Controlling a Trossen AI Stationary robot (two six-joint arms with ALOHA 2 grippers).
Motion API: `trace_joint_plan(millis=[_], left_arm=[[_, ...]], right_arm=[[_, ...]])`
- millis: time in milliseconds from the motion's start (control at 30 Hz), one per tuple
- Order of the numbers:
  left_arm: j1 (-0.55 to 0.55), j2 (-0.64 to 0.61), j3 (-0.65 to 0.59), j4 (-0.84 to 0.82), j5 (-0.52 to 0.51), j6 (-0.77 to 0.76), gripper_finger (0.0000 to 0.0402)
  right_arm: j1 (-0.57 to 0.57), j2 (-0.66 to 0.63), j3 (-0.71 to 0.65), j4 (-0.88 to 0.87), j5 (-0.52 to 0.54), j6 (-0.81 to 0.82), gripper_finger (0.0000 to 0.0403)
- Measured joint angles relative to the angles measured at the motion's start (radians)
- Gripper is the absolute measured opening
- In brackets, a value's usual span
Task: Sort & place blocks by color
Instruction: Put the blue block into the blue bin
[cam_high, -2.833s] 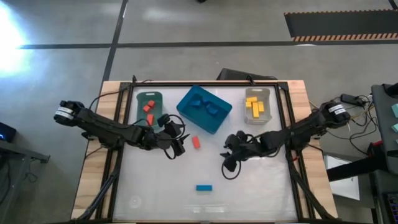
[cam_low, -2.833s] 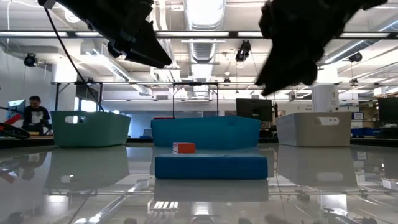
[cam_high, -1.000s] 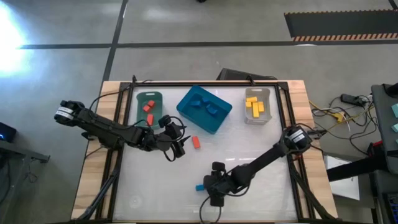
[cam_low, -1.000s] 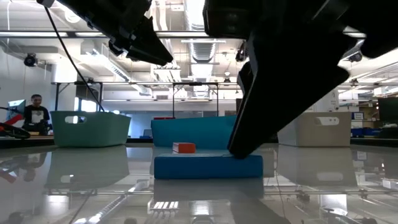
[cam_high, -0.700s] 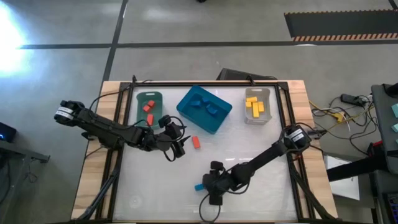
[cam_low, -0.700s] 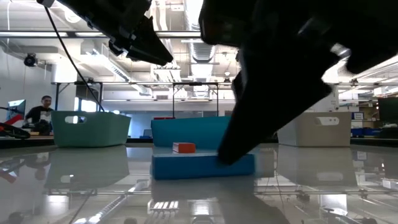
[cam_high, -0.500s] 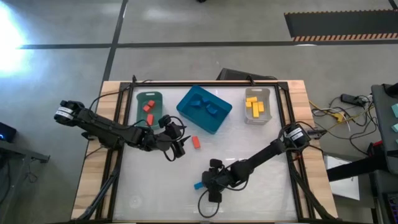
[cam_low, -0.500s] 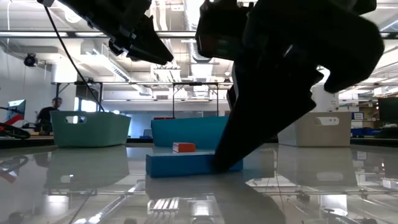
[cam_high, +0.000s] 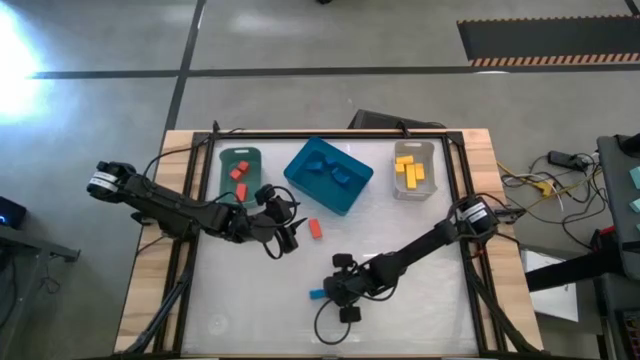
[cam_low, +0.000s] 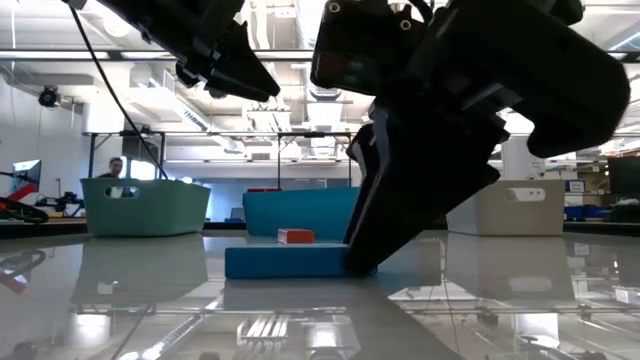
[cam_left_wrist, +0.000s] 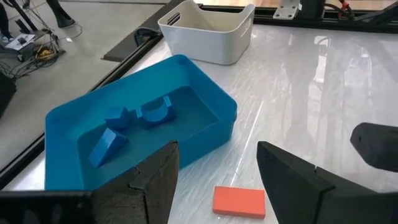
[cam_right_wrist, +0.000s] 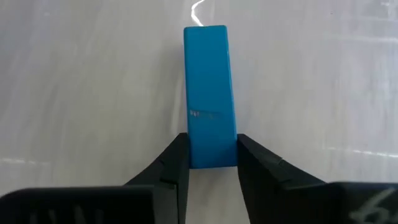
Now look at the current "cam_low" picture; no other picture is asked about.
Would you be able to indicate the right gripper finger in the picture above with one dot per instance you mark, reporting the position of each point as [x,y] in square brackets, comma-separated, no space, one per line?
[425,190]
[370,150]

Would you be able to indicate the long blue foam block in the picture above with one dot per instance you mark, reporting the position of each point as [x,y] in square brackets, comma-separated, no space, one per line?
[280,262]

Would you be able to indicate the small black background robot arm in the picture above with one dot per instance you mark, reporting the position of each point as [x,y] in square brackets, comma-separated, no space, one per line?
[60,202]

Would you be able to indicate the blue plastic bin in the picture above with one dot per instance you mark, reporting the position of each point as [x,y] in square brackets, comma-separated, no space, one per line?
[300,210]

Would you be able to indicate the white pillar with signs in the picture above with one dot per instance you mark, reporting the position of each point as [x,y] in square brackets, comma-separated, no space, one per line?
[520,167]

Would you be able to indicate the white plastic bin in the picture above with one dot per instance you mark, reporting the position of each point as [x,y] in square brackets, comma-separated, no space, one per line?
[525,215]

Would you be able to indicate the small orange foam block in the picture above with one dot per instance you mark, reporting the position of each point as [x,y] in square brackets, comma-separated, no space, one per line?
[297,236]

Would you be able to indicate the blue sign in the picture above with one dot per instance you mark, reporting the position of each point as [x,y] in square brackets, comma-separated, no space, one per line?
[575,186]

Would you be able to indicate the person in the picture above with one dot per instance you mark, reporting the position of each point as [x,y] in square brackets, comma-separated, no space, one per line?
[115,167]

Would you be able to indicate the teal plastic bin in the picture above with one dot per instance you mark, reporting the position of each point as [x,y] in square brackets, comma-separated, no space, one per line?
[165,210]

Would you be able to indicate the black monitor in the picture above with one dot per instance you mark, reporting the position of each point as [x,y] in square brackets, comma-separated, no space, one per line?
[625,177]

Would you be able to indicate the blue storage bins shelf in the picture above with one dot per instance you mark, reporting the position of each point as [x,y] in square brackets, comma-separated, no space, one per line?
[587,211]

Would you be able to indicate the small tilted monitor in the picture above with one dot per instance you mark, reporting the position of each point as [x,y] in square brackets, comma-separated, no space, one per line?
[27,175]

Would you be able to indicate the black and red equipment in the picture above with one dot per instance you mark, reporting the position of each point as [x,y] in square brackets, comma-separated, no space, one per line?
[22,212]

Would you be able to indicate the black metal frame rack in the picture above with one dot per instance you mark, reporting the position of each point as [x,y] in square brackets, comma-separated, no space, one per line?
[107,134]
[315,134]

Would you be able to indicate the round silver ceiling duct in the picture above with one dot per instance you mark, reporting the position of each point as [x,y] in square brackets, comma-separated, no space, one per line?
[302,20]

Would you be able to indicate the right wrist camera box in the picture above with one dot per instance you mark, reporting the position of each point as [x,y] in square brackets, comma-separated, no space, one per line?
[360,45]

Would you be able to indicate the black ceiling camera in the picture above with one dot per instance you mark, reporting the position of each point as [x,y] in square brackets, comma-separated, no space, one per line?
[49,96]

